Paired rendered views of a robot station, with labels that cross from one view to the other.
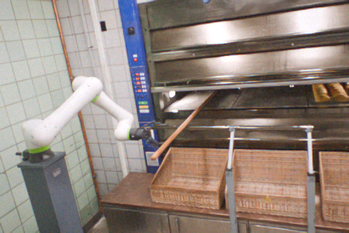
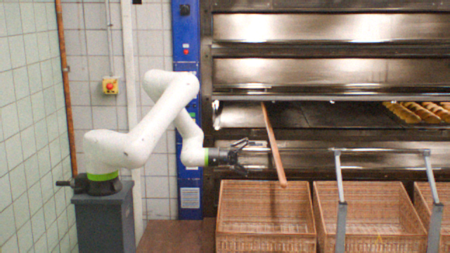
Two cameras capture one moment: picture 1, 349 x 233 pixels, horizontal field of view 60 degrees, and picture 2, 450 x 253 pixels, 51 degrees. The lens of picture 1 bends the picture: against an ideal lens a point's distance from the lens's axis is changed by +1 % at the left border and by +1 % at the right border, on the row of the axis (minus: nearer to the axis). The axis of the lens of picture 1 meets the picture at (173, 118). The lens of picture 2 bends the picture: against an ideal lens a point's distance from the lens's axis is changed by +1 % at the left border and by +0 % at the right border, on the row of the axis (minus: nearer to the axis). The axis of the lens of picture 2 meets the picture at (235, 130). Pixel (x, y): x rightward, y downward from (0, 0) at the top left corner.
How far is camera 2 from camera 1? 104 cm
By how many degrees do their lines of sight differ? 21
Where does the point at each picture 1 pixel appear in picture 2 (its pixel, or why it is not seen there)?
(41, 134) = (140, 150)
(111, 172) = not seen: hidden behind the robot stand
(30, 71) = (26, 55)
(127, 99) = not seen: hidden behind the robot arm
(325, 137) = (421, 164)
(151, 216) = not seen: outside the picture
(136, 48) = (189, 35)
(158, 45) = (223, 35)
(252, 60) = (347, 67)
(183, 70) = (254, 72)
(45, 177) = (121, 218)
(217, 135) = (292, 162)
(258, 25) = (360, 25)
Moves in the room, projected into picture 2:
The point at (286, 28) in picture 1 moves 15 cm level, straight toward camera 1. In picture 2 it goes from (392, 32) to (401, 34)
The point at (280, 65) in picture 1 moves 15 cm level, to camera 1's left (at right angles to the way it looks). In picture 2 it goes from (380, 76) to (358, 78)
